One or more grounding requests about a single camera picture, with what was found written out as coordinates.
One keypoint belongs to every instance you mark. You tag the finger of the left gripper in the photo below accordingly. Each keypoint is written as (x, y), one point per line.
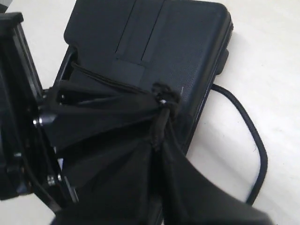
(100, 131)
(67, 97)

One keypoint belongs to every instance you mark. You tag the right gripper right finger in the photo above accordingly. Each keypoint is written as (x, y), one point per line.
(188, 198)

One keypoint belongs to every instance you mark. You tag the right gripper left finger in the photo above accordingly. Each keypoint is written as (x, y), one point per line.
(120, 194)

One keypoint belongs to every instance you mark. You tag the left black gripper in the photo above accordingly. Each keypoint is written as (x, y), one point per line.
(29, 115)

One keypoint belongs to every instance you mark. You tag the black plastic carry case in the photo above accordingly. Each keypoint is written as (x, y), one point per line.
(172, 49)

